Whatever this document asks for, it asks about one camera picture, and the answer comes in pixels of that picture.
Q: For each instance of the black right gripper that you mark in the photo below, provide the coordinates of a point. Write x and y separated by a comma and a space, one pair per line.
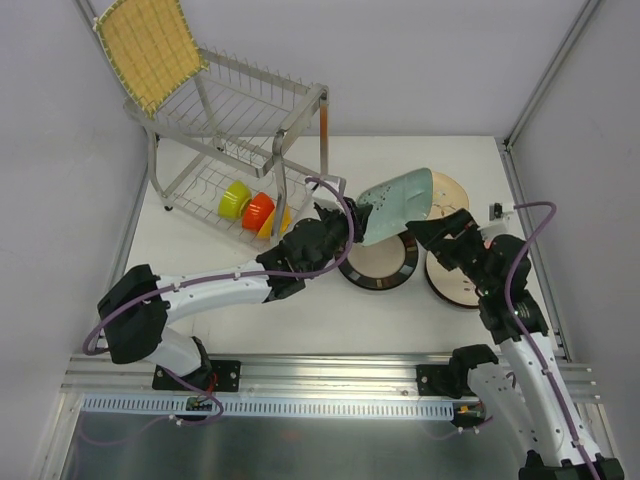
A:
447, 240

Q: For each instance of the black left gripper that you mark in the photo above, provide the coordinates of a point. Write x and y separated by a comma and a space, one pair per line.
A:
353, 218

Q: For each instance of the light blue divided plate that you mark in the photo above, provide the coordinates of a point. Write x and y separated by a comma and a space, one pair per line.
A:
396, 202

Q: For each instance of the woven bamboo tray plate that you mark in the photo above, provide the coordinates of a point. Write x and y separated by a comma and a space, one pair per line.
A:
150, 48

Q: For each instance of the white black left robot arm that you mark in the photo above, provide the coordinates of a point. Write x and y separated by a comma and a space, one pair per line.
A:
138, 310

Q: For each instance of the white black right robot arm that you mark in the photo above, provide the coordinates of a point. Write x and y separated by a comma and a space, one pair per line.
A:
521, 386

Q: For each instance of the stainless steel dish rack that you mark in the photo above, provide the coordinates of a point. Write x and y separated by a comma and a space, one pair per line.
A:
236, 121

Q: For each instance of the beige bird round plate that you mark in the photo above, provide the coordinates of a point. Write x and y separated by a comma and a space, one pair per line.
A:
448, 196

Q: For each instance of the black rimmed round plate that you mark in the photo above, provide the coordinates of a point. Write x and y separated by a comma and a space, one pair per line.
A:
383, 266

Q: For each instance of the beige leaf round plate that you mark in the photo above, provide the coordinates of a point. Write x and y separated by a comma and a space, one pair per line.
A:
453, 287

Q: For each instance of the orange bowl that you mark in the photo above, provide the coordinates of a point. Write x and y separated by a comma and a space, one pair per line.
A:
257, 212

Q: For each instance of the lime green bowl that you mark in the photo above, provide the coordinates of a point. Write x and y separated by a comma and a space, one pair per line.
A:
234, 201

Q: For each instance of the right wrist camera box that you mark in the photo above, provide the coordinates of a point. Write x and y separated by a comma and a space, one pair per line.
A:
500, 214

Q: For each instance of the aluminium right frame post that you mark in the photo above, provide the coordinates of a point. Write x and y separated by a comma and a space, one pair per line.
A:
585, 16

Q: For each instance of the aluminium frame post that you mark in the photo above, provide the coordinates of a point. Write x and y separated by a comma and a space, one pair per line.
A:
88, 13
585, 16

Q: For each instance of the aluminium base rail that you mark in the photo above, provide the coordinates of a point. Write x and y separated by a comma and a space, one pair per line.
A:
380, 377

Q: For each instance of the white slotted cable duct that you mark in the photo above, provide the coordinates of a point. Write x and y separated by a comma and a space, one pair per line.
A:
270, 407

